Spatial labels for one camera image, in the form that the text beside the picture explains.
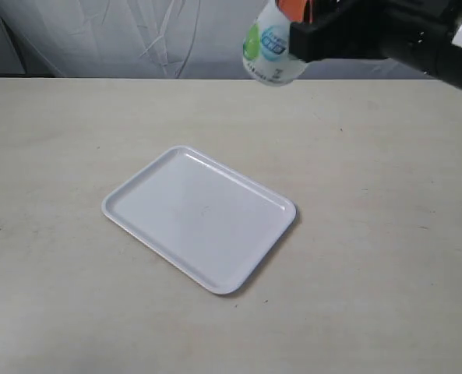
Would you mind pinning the clear plastic water bottle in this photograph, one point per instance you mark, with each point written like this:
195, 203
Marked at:
265, 52

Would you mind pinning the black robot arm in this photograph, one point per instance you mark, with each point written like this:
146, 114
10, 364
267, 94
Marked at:
425, 35

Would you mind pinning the white rectangular plastic tray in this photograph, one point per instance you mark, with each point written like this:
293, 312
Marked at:
207, 220

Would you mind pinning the white wrinkled backdrop curtain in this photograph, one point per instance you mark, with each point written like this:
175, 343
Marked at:
154, 40

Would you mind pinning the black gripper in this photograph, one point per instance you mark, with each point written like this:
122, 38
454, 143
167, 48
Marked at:
339, 29

